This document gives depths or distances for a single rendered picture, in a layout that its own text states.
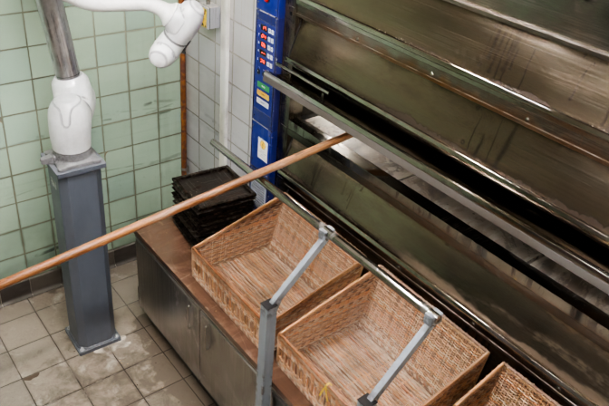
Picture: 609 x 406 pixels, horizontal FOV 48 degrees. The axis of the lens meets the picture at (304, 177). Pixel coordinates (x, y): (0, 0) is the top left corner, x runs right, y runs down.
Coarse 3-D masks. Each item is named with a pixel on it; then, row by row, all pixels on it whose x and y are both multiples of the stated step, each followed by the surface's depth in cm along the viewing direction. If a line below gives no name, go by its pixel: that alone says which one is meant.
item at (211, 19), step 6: (204, 6) 308; (210, 6) 308; (216, 6) 309; (210, 12) 308; (216, 12) 310; (204, 18) 310; (210, 18) 310; (216, 18) 311; (204, 24) 311; (210, 24) 311; (216, 24) 313
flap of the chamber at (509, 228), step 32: (288, 96) 260; (320, 96) 260; (352, 128) 236; (384, 128) 243; (448, 160) 226; (448, 192) 207; (480, 192) 208; (544, 224) 196; (608, 256) 186; (608, 288) 172
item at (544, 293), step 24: (336, 144) 275; (360, 168) 261; (408, 192) 247; (432, 216) 236; (480, 240) 225; (504, 264) 216; (528, 264) 216; (528, 288) 211; (552, 288) 206; (576, 312) 199; (600, 312) 198; (600, 336) 195
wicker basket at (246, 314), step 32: (256, 224) 300; (288, 224) 301; (192, 256) 285; (224, 256) 298; (256, 256) 304; (288, 256) 302; (320, 256) 286; (224, 288) 269; (320, 288) 257; (256, 320) 253; (288, 320) 271
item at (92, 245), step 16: (320, 144) 258; (288, 160) 252; (256, 176) 247; (208, 192) 241; (224, 192) 243; (176, 208) 236; (144, 224) 231; (96, 240) 226; (112, 240) 228; (64, 256) 221; (32, 272) 217; (0, 288) 214
